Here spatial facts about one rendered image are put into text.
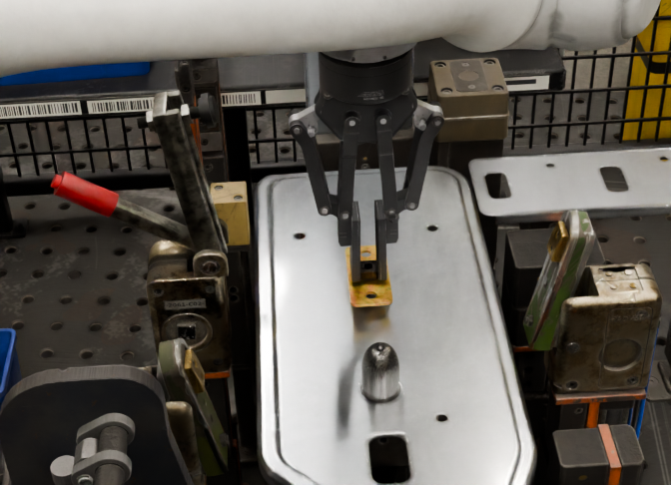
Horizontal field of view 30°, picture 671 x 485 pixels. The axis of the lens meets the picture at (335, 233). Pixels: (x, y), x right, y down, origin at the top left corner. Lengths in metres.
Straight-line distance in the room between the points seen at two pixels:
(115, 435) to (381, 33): 0.30
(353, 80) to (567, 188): 0.38
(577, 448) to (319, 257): 0.32
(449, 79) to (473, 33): 0.54
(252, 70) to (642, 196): 0.46
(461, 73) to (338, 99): 0.38
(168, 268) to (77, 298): 0.54
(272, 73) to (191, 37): 0.71
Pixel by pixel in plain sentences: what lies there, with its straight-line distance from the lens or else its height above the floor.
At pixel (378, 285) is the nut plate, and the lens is 1.13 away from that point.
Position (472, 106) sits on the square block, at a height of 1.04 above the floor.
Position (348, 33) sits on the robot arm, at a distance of 0.74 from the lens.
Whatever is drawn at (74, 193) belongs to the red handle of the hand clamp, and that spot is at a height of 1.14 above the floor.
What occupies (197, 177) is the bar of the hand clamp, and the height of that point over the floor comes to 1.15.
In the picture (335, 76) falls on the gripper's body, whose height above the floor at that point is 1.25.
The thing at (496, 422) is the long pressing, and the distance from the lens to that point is 1.04.
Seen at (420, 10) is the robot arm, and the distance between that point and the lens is 0.75.
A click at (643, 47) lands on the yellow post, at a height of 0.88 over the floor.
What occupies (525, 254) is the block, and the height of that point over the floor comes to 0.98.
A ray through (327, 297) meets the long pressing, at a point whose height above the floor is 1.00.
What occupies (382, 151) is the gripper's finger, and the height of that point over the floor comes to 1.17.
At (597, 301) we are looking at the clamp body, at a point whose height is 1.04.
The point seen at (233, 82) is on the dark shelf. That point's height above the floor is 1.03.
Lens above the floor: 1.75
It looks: 38 degrees down
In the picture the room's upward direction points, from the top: 2 degrees counter-clockwise
